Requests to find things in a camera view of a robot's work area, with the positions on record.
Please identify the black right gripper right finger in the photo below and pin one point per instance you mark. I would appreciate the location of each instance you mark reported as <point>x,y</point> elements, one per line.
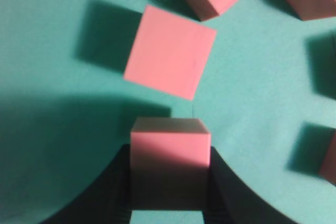
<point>230,200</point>

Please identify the green cloth backdrop and cover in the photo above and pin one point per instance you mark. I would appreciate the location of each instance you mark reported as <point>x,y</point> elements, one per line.
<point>267,95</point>

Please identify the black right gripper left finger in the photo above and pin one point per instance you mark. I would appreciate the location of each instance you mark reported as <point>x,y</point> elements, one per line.
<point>106,200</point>

